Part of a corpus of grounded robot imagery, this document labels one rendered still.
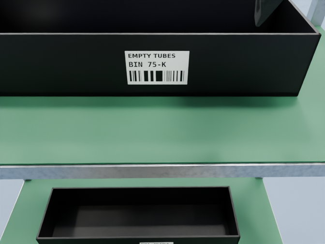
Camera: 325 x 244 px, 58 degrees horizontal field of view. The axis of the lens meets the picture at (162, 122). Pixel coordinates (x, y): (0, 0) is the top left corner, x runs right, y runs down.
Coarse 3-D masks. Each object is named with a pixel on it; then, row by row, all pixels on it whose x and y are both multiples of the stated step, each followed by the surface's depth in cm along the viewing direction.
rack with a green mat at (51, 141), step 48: (0, 96) 49; (48, 96) 49; (96, 96) 49; (144, 96) 49; (192, 96) 49; (0, 144) 41; (48, 144) 41; (96, 144) 41; (144, 144) 41; (192, 144) 41; (240, 144) 41; (288, 144) 41; (48, 192) 106; (240, 192) 106; (0, 240) 93; (240, 240) 93
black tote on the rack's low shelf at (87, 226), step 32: (64, 192) 95; (96, 192) 95; (128, 192) 96; (160, 192) 96; (192, 192) 96; (224, 192) 96; (64, 224) 95; (96, 224) 95; (128, 224) 95; (160, 224) 95; (192, 224) 95; (224, 224) 95
